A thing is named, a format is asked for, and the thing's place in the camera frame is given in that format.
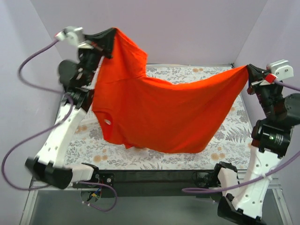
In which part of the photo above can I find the orange t shirt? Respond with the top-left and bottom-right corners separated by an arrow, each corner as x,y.
92,28 -> 248,154

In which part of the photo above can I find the white plastic laundry basket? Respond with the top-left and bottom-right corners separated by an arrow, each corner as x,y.
80,109 -> 98,125

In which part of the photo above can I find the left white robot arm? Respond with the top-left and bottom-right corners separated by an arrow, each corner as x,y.
25,26 -> 117,189

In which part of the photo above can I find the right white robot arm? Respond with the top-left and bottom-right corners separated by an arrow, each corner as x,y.
212,60 -> 300,225

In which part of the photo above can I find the floral patterned table mat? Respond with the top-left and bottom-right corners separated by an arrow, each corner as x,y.
46,67 -> 263,171

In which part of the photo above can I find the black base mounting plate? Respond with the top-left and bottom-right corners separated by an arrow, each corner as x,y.
88,170 -> 220,197

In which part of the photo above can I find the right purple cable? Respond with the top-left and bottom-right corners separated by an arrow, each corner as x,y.
181,78 -> 300,200

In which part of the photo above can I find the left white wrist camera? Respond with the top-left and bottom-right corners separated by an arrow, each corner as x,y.
54,26 -> 86,48

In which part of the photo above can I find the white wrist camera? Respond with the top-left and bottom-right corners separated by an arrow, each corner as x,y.
265,60 -> 294,83
54,26 -> 86,48

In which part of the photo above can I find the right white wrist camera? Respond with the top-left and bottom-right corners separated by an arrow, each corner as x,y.
265,60 -> 294,83

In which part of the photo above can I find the aluminium frame rail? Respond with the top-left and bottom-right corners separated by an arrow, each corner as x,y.
18,170 -> 293,225

